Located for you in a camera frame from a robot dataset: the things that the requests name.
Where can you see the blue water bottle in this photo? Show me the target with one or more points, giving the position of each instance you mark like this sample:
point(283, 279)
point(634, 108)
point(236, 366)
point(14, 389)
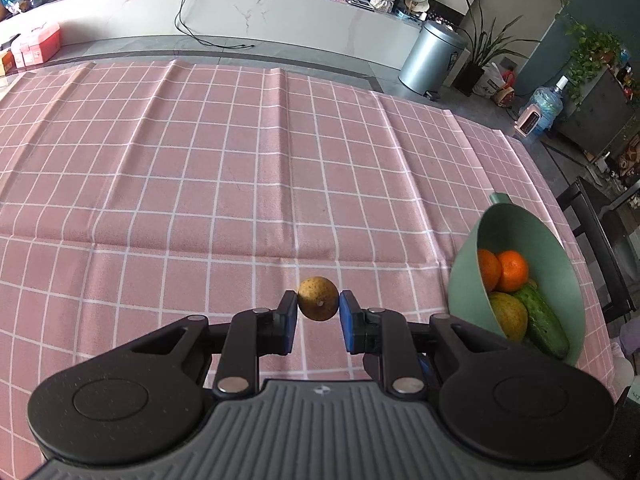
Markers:
point(549, 100)

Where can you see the black dining chair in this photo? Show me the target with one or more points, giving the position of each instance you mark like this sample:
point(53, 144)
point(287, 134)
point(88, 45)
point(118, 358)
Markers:
point(609, 240)

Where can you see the pink small heater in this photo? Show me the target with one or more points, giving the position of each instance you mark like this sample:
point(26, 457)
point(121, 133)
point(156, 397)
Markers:
point(528, 120)

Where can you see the red white carton box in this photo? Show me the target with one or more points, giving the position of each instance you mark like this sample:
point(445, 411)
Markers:
point(37, 46)

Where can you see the large yellow-green pear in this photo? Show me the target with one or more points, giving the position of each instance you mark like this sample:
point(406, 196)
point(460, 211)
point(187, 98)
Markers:
point(510, 314)

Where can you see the orange near pear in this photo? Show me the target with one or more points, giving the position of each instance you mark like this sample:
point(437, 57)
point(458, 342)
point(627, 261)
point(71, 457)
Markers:
point(490, 269)

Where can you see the brown longan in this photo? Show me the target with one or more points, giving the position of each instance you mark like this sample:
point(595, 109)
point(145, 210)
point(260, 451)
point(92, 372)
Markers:
point(317, 298)

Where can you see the dark grey sideboard cabinet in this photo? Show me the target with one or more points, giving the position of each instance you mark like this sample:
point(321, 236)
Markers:
point(603, 113)

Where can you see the green cucumber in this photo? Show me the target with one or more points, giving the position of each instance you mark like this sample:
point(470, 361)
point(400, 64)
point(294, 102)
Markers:
point(544, 329)

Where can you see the green colander bowl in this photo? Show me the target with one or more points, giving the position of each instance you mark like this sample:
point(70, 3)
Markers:
point(504, 226)

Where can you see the potted plant black pot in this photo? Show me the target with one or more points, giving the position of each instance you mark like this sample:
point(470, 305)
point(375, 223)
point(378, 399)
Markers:
point(486, 43)

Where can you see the hanging green vine plant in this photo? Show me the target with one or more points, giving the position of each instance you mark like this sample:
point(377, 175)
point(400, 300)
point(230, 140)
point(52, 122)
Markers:
point(593, 50)

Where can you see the white tv cabinet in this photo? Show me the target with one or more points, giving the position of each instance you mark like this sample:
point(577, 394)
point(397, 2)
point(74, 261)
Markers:
point(326, 25)

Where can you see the pink checked tablecloth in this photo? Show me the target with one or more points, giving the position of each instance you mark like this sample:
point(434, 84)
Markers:
point(133, 194)

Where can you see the middle orange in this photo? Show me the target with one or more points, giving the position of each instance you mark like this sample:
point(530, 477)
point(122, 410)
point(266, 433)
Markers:
point(514, 271)

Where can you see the white plastic bag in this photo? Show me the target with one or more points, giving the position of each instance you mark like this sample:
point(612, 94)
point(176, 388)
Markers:
point(490, 82)

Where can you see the silver pedal trash can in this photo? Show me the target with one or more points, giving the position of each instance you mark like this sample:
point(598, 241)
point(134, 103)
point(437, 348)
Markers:
point(431, 59)

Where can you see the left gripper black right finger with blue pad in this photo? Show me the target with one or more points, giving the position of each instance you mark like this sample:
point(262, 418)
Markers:
point(410, 360)

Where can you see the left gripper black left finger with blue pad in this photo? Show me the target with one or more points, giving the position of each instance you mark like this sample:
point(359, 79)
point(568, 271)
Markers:
point(181, 353)

